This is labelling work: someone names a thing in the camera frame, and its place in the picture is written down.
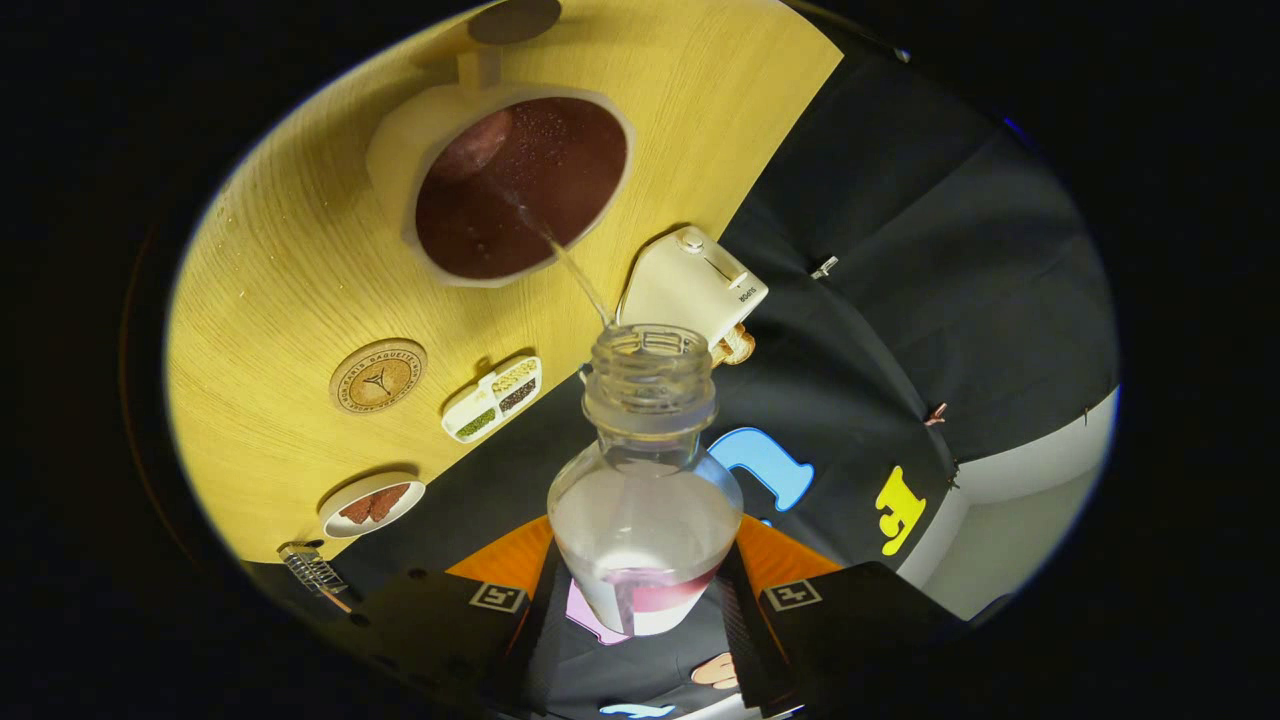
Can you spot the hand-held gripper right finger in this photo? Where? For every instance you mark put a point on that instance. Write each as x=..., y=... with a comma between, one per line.
x=860, y=620

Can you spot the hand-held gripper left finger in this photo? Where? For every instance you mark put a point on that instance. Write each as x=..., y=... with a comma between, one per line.
x=440, y=630

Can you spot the clear juice bottle pink label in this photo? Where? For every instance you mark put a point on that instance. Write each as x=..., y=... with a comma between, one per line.
x=645, y=520

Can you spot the round wooden coaster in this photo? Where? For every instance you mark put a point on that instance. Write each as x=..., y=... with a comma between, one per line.
x=378, y=376

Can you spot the red meat slice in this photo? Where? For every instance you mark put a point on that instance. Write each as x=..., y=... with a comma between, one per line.
x=357, y=511
x=390, y=500

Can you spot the white round plate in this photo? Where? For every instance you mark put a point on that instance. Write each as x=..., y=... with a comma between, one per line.
x=335, y=522

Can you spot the pink clip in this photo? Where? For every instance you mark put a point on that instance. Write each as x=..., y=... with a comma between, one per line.
x=935, y=413

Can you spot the white divided dish with grains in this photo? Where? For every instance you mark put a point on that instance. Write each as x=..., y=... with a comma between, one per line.
x=490, y=400

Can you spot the toast slice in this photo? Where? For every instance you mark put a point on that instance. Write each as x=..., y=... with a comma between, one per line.
x=738, y=346

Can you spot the small white clip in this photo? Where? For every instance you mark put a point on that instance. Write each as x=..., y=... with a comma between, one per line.
x=825, y=266

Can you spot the black backdrop cloth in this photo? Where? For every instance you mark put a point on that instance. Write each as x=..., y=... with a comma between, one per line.
x=900, y=250

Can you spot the white toaster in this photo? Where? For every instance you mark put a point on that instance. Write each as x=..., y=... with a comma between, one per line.
x=680, y=290

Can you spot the wooden table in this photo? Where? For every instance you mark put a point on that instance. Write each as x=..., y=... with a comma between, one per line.
x=280, y=280

